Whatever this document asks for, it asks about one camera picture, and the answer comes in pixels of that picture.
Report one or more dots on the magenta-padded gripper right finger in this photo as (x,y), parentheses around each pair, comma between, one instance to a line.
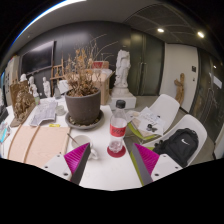
(146,158)

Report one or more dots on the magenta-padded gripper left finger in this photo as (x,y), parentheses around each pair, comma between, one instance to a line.
(77,156)

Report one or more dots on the clear bottle with red label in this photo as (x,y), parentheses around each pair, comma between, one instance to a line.
(118,128)

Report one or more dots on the flat round red coaster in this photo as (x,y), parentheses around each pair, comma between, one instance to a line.
(116,154)

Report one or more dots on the black backpack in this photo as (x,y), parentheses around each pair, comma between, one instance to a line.
(178,146)

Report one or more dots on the stack of papers and books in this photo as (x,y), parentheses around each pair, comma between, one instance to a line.
(148,121)

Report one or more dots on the small yellow strip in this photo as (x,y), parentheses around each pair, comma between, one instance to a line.
(54,125)

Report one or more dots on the light wooden board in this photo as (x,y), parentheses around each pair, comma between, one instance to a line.
(40,143)

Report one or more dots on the dried plant in grey pot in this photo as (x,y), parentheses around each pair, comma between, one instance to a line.
(83,106)

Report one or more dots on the printed paper sheets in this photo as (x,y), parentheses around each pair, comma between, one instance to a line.
(44,112)

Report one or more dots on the brown carved relief sculpture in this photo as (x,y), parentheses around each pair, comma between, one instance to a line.
(22,105)

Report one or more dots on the small white figurine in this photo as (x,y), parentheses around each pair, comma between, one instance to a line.
(46,87)
(33,87)

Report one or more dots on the wooden figure sculpture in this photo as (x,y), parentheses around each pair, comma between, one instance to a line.
(180,88)

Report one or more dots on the wooden easel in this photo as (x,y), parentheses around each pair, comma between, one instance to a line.
(57,75)

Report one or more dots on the large white statue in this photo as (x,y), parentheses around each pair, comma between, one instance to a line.
(122,68)

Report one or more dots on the round ceiling spot light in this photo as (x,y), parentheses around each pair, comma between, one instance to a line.
(160,30)
(200,34)

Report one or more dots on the black wall screen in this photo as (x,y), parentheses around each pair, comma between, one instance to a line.
(37,57)

